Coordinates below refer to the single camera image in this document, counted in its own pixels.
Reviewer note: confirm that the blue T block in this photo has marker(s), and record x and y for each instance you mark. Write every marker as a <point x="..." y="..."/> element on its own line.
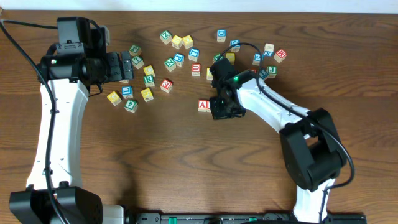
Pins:
<point x="193" y="54"/>

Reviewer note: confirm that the yellow block beside B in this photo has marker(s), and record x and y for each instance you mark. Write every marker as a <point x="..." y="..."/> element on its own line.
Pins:
<point x="231" y="57"/>

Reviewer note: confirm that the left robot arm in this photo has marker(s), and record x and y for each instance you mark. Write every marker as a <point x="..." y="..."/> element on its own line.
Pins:
<point x="54" y="191"/>

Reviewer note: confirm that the blue L block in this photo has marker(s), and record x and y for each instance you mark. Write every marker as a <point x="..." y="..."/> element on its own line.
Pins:
<point x="127" y="92"/>

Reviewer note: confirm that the yellow block top left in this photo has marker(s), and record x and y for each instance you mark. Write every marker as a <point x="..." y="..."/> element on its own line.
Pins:
<point x="177" y="42"/>

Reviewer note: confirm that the green 4 block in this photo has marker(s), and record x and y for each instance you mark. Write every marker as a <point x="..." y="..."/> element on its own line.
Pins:
<point x="131" y="106"/>

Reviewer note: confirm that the green B block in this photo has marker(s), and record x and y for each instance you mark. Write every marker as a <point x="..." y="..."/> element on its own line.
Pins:
<point x="217" y="57"/>

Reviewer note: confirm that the red A block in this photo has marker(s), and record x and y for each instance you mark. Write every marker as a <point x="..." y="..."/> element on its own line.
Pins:
<point x="202" y="105"/>

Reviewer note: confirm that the blue D block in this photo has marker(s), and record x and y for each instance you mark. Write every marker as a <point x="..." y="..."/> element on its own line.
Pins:
<point x="221" y="35"/>

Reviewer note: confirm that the yellow block top right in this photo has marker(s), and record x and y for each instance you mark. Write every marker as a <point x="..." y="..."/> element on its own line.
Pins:
<point x="187" y="41"/>

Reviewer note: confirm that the red U block centre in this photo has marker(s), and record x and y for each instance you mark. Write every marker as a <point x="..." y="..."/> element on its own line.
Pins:
<point x="196" y="69"/>

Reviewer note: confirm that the yellow block lower left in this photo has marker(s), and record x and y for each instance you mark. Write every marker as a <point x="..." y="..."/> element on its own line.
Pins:
<point x="114" y="98"/>

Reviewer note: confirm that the red I block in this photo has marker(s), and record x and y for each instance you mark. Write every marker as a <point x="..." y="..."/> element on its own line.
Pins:
<point x="208" y="107"/>

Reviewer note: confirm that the green 7 block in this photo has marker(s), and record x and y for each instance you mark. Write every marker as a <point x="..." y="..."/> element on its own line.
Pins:
<point x="137" y="62"/>

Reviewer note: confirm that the blue 1 block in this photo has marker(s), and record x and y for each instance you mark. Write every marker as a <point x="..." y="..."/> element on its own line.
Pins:
<point x="263" y="74"/>

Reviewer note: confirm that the blue X block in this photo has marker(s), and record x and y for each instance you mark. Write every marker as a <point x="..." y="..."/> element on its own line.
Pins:
<point x="268" y="50"/>

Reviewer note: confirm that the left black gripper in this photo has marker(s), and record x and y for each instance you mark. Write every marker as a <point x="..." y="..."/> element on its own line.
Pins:
<point x="115" y="73"/>

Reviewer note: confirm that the yellow S block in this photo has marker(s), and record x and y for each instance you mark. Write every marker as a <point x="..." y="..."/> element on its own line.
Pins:
<point x="209" y="75"/>

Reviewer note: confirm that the green J block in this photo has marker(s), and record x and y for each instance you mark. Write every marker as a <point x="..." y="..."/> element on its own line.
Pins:
<point x="272" y="71"/>

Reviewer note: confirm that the green R block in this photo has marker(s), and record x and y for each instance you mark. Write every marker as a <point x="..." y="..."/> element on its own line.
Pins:
<point x="149" y="81"/>

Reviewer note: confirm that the yellow block above R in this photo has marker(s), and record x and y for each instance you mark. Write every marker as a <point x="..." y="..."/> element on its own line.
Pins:
<point x="149" y="70"/>

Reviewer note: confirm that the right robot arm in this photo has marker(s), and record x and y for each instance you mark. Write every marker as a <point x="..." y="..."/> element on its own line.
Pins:
<point x="312" y="150"/>

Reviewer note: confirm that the yellow block lower centre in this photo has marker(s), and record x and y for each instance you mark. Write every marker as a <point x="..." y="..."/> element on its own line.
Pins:
<point x="147" y="94"/>

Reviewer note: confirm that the blue 5 block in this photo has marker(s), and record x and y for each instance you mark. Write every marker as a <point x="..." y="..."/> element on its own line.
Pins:
<point x="258" y="59"/>

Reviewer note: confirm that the red M block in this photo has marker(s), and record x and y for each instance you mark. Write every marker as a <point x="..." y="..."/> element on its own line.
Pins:
<point x="280" y="55"/>

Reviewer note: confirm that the green Z block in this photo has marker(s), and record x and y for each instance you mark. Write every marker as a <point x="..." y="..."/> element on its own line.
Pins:
<point x="166" y="37"/>

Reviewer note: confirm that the green N block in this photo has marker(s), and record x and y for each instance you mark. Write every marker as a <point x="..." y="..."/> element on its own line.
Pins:
<point x="170" y="64"/>

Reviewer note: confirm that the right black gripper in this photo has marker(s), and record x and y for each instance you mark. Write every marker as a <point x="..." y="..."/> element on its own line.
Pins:
<point x="217" y="114"/>

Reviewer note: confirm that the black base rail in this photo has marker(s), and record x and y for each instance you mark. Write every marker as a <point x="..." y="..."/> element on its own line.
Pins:
<point x="156" y="218"/>

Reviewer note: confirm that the blue P block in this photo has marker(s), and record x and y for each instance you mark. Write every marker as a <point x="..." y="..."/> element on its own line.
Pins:
<point x="179" y="59"/>

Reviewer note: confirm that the red E block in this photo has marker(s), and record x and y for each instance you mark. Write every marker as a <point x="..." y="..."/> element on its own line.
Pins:
<point x="166" y="85"/>

